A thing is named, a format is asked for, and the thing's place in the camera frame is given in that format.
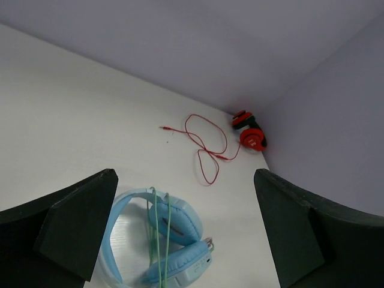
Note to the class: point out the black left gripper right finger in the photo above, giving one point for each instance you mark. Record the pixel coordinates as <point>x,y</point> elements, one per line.
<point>316,242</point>

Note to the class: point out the red and black headphones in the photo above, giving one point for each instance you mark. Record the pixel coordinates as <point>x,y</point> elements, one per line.
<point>251,135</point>

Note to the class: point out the light blue headphones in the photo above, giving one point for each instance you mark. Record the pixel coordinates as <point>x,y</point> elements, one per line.
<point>178,254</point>

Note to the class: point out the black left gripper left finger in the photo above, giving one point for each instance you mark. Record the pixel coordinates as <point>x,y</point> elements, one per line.
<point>53,241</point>

